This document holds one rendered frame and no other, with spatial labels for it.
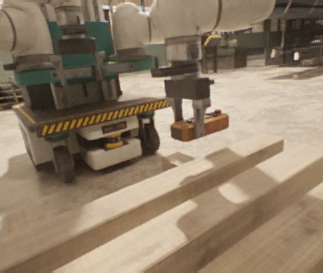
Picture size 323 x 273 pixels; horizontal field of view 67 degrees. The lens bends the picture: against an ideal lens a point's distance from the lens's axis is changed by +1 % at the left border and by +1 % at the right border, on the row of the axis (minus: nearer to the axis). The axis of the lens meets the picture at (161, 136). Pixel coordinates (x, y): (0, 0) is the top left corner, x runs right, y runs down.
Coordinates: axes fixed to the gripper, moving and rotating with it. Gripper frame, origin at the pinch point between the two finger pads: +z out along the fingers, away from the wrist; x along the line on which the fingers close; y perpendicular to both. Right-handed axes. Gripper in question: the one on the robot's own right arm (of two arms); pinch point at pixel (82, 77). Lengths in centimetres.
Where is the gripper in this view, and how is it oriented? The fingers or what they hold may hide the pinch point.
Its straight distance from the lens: 97.7
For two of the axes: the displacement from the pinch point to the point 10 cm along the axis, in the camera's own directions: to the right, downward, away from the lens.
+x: -8.2, 2.5, -5.2
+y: -5.7, -1.9, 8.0
